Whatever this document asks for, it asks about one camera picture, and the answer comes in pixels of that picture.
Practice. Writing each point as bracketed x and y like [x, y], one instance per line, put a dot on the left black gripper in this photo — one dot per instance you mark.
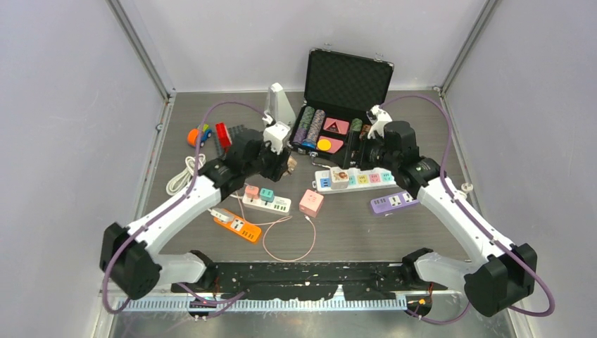
[278, 162]

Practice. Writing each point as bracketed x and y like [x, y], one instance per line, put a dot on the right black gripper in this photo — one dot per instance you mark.
[354, 143]

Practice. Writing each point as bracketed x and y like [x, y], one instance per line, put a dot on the orange cube socket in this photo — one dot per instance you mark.
[291, 165]

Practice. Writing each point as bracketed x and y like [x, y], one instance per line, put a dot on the teal plug adapter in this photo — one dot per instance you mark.
[266, 195]

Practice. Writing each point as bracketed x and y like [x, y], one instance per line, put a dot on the white cube socket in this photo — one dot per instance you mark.
[339, 178]

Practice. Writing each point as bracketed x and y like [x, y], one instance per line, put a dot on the white plug adapter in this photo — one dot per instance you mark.
[222, 215]

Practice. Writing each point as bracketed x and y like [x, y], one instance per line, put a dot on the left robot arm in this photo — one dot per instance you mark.
[131, 255]

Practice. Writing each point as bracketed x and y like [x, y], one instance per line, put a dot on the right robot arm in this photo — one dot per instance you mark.
[498, 274]

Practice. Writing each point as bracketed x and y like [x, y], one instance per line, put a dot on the pink charger plug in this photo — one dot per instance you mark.
[252, 192]

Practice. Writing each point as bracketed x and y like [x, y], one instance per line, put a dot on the white colourful power strip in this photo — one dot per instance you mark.
[360, 180]

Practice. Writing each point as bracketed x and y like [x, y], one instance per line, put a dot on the white power strip with usb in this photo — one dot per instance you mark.
[279, 205]

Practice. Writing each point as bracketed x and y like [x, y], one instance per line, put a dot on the grey building baseplate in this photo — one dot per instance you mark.
[234, 131]

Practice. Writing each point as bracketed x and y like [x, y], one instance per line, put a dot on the pink cube socket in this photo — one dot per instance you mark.
[311, 203]

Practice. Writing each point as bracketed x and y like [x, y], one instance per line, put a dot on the red toy brick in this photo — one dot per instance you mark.
[224, 138]

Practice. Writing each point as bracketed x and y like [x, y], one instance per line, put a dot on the black poker chip case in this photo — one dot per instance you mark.
[339, 88]

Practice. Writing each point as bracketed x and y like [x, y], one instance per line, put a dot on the white metronome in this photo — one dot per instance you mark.
[278, 107]

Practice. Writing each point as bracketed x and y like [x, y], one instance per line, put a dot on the orange power strip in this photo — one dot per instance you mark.
[242, 228]

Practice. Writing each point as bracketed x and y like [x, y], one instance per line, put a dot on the purple power strip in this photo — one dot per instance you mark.
[389, 204]

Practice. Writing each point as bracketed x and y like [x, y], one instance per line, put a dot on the toy car blocks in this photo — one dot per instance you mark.
[199, 135]

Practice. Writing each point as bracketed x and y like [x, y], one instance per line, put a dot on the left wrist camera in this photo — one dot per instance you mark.
[276, 133]

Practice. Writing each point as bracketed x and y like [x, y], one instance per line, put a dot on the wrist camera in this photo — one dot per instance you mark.
[378, 118]
[276, 133]

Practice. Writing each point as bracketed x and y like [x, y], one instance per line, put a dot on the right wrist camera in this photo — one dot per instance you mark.
[378, 118]

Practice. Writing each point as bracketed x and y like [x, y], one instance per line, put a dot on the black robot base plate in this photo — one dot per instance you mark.
[309, 281]

